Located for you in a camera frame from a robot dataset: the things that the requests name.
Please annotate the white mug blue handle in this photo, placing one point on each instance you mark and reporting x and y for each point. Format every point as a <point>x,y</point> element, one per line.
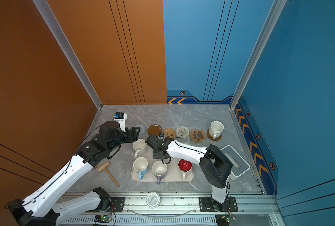
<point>141,166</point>

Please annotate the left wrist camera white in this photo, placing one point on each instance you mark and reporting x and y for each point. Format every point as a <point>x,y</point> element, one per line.
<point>121,118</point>

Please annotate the rattan woven coaster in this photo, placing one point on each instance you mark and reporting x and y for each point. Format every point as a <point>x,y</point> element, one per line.
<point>169,133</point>

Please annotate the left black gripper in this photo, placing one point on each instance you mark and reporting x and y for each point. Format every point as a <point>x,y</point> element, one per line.
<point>135,137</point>

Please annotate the wooden mallet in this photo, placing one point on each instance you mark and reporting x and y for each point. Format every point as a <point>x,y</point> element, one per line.
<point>104,167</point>

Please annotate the circuit board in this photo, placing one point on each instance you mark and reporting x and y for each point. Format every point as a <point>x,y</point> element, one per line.
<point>102,219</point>
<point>223,220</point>

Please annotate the white mug purple handle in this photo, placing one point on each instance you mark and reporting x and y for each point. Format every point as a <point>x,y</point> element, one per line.
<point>159,169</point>

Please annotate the grey woven coaster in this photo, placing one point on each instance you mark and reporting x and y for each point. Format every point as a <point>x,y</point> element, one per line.
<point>142,129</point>

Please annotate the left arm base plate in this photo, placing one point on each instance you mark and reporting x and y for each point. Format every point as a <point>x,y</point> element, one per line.
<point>113,204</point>

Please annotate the white mug back left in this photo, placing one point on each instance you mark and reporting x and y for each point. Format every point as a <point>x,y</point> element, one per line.
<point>139,147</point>

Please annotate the white round lid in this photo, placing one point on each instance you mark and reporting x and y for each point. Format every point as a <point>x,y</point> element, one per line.
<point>153,200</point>

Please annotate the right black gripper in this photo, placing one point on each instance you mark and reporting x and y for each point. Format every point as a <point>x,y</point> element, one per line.
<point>154,156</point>

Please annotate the beige serving tray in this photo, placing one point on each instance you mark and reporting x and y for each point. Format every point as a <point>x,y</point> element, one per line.
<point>171,176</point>

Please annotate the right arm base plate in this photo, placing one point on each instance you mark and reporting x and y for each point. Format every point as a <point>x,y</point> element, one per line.
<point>208,204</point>

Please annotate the right circuit board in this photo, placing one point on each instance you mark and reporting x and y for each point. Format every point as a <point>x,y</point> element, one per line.
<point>223,220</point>

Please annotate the white multicolour woven coaster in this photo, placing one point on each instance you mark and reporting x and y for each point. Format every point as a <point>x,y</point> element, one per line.
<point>182,132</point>

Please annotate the left circuit board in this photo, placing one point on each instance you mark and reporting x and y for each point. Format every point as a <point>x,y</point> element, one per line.
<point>102,219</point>

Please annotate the red inside mug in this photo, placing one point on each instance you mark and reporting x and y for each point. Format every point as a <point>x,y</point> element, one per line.
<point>184,168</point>

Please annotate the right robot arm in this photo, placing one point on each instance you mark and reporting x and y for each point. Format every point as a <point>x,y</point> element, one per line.
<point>215,166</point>

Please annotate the paw shaped wooden coaster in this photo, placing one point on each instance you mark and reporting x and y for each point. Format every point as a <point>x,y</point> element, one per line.
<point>197,136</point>

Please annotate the brown cork round coaster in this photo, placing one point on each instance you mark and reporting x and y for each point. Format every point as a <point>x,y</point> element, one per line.
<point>214,139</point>

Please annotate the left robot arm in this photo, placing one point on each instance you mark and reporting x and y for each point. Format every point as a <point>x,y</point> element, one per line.
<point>41,207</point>

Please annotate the glossy brown round coaster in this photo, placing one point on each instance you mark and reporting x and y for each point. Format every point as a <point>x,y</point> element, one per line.
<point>154,130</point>

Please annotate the white speckled mug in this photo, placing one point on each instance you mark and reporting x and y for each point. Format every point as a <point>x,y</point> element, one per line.
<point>216,129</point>

